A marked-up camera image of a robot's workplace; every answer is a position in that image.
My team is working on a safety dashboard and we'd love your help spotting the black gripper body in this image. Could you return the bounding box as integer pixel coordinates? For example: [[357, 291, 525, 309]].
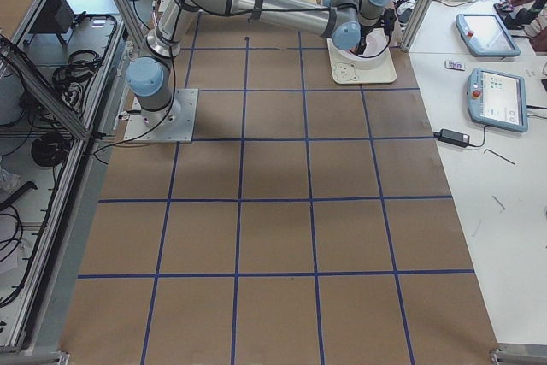
[[356, 8, 396, 57]]

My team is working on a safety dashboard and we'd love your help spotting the white ceramic plate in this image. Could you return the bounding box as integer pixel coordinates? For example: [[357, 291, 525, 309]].
[[344, 28, 387, 70]]

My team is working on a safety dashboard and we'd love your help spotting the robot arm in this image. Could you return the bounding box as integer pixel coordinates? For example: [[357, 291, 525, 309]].
[[126, 0, 395, 130]]

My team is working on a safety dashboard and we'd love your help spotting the cream bear tray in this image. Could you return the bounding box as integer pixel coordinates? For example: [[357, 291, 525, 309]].
[[327, 39, 397, 85]]

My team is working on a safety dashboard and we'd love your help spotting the blue teach pendant far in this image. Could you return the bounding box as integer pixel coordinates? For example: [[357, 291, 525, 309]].
[[455, 14, 521, 57]]

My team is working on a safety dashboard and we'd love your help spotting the blue teach pendant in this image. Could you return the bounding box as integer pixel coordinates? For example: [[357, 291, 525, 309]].
[[467, 68, 528, 132], [455, 14, 521, 57]]

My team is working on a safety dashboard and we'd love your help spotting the black power brick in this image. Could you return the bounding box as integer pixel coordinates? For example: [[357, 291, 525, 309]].
[[433, 128, 470, 148]]

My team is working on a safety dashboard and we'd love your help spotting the blue teach pendant near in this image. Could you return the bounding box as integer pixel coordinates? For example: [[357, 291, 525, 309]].
[[467, 68, 528, 132]]

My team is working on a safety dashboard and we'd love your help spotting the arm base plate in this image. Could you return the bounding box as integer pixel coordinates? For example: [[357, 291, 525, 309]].
[[123, 88, 199, 144]]

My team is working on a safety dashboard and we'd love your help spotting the black cable bundle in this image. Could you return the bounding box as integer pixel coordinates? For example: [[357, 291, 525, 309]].
[[50, 49, 106, 101]]

